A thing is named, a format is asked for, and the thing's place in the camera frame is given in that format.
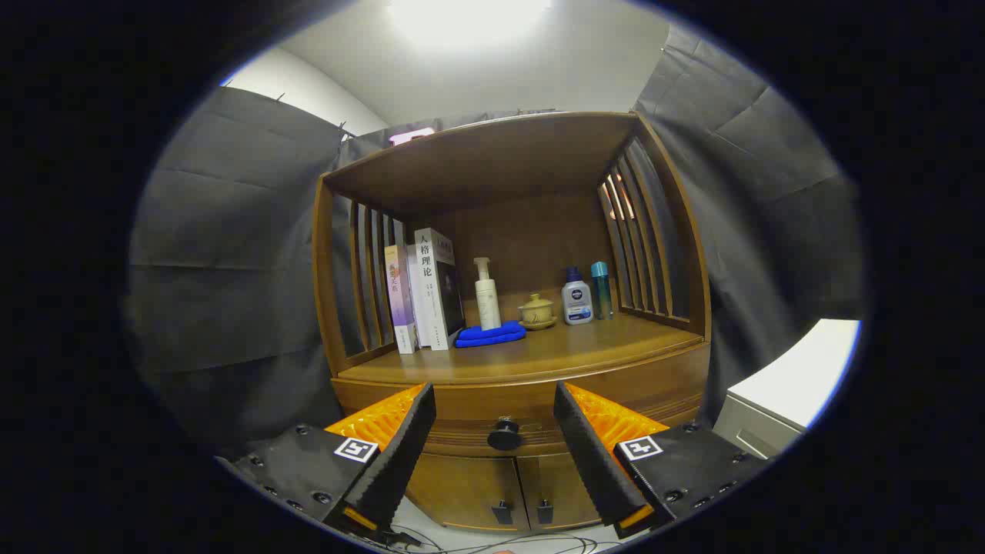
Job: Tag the thin white book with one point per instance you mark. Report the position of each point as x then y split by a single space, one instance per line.
418 308

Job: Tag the wooden cabinet door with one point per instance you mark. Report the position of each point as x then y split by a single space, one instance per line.
569 492
462 488

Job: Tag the wooden countertop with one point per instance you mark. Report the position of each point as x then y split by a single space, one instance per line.
585 346

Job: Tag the white pump bottle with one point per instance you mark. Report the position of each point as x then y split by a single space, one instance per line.
487 304

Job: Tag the white lotion bottle blue cap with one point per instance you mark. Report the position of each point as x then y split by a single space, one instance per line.
576 302

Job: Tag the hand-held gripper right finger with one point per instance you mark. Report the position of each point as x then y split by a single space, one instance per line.
592 462

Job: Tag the wooden drawer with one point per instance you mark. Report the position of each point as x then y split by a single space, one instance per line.
492 400

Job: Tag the blue folded cloth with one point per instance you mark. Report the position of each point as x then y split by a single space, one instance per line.
492 335

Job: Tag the white side cabinet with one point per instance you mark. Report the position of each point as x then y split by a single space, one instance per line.
793 377

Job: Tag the pink and purple book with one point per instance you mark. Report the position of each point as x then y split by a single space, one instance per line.
400 300

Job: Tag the teal clear bottle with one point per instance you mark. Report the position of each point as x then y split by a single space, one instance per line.
601 292

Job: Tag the yellow lidded teacup with saucer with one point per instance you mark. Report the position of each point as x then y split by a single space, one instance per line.
536 312

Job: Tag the wooden cabinet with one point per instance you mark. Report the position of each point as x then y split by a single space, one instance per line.
531 231

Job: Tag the thick white and black book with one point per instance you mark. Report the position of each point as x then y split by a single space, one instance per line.
432 292

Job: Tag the black round drawer knob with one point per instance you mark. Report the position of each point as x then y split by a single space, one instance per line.
505 437

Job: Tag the black backdrop cloth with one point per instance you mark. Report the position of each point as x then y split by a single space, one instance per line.
231 269

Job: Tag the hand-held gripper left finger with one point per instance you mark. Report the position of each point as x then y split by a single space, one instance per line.
400 454

